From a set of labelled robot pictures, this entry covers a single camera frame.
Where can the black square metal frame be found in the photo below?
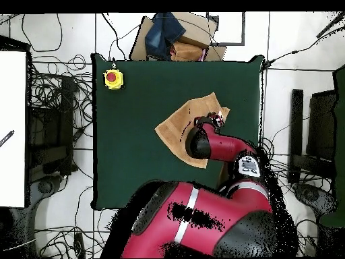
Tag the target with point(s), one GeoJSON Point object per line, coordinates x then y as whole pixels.
{"type": "Point", "coordinates": [229, 43]}

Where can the black power adapter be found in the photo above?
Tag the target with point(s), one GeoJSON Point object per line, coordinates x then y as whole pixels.
{"type": "Point", "coordinates": [79, 244]}

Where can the tan terry towel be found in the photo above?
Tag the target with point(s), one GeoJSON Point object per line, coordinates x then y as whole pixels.
{"type": "Point", "coordinates": [172, 129]}

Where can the black rod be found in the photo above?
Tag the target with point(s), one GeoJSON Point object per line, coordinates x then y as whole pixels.
{"type": "Point", "coordinates": [330, 25]}

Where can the green cloth on side table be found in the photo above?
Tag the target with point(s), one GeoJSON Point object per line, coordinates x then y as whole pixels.
{"type": "Point", "coordinates": [340, 135]}

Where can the black flat bar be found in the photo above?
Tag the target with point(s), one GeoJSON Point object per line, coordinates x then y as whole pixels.
{"type": "Point", "coordinates": [296, 135]}

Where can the black pedestal foot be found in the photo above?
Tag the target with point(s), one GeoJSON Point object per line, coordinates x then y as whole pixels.
{"type": "Point", "coordinates": [45, 186]}
{"type": "Point", "coordinates": [312, 195]}

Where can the black equipment case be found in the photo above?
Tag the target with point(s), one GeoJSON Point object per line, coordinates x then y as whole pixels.
{"type": "Point", "coordinates": [51, 121]}

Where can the black box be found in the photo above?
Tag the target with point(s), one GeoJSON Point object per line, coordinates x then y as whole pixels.
{"type": "Point", "coordinates": [322, 121]}

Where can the dark green table cloth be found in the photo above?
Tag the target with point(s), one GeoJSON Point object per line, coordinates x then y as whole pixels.
{"type": "Point", "coordinates": [121, 135]}

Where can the white desk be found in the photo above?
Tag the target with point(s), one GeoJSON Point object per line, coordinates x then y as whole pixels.
{"type": "Point", "coordinates": [12, 108]}

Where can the brown cardboard box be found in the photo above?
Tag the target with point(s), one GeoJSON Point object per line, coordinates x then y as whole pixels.
{"type": "Point", "coordinates": [196, 29]}

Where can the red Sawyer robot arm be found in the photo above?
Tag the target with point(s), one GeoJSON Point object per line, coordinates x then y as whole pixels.
{"type": "Point", "coordinates": [221, 145]}

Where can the yellow emergency stop button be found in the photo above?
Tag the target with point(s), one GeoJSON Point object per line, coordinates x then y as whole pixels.
{"type": "Point", "coordinates": [113, 78]}

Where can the blue denim jeans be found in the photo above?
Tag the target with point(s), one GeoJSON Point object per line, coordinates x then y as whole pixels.
{"type": "Point", "coordinates": [161, 32]}

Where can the folded tan towel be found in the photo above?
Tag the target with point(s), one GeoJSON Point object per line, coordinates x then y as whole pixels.
{"type": "Point", "coordinates": [186, 51]}

